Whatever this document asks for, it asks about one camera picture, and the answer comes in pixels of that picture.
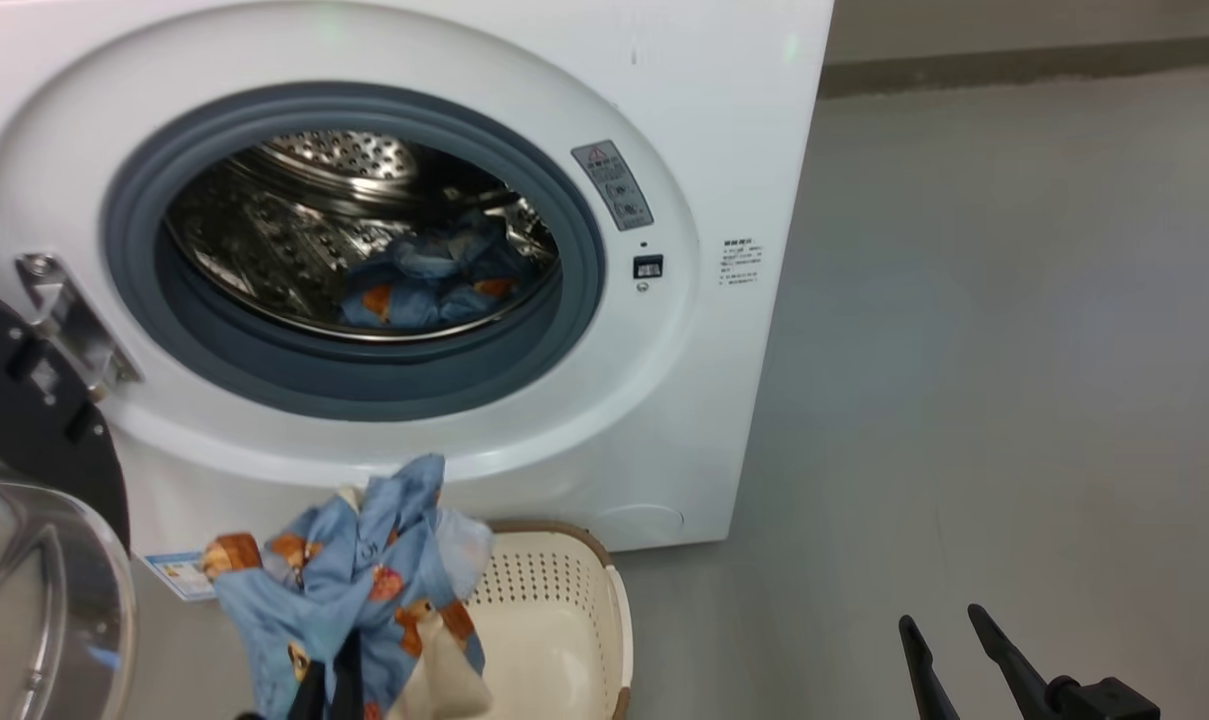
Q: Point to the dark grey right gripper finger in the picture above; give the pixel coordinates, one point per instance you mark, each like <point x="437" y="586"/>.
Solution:
<point x="926" y="680"/>
<point x="1019" y="670"/>

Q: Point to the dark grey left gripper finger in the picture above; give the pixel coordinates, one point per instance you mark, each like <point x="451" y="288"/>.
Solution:
<point x="347" y="690"/>
<point x="307" y="700"/>

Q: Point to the blue bear print garment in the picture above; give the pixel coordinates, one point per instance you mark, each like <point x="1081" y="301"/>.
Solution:
<point x="434" y="280"/>
<point x="364" y="570"/>

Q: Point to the dark grey glass washer door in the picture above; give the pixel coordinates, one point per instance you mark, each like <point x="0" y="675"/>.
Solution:
<point x="34" y="560"/>

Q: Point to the cream perforated laundry basket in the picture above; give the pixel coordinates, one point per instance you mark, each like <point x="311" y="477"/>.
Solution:
<point x="554" y="630"/>

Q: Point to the grey rubber door gasket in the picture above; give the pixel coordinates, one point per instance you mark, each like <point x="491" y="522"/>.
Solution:
<point x="364" y="385"/>

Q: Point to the metal door hinge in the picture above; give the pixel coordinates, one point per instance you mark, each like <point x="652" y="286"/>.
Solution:
<point x="69" y="320"/>

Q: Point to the black door lock slot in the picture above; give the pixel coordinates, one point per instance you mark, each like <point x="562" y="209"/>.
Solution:
<point x="648" y="267"/>

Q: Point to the white washing machine body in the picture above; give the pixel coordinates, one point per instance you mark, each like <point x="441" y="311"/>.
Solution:
<point x="724" y="120"/>

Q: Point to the blue energy label sticker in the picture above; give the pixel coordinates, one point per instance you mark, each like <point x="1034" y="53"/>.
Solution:
<point x="179" y="575"/>

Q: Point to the round drain filter cover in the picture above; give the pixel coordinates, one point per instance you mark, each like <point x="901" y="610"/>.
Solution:
<point x="639" y="522"/>

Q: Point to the steel washer drum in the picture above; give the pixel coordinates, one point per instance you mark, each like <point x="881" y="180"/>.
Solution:
<point x="264" y="240"/>

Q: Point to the grey warning sticker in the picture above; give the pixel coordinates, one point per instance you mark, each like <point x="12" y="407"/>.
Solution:
<point x="614" y="185"/>

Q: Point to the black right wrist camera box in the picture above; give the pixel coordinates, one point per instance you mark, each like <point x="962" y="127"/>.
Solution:
<point x="1104" y="702"/>

